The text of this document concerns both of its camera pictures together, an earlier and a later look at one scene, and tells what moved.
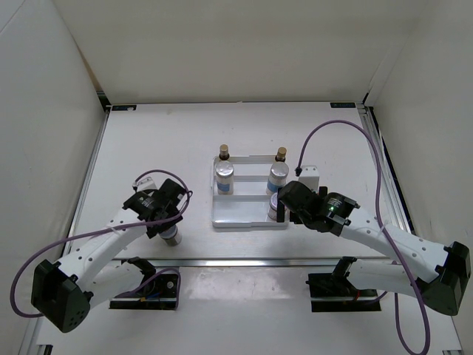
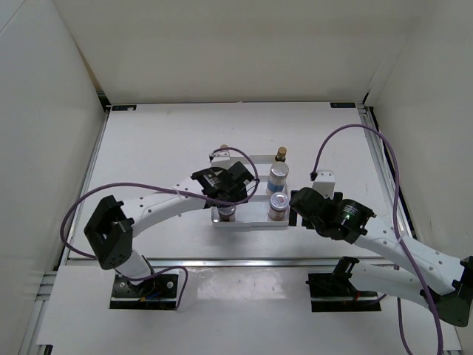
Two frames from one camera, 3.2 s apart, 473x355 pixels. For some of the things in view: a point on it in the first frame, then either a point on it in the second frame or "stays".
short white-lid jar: [272, 212] stays
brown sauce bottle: [281, 155] stays
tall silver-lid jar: [278, 177] stays
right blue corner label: [342, 104] stays
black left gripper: [154, 230] -> [238, 195]
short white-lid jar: [171, 236] -> [227, 213]
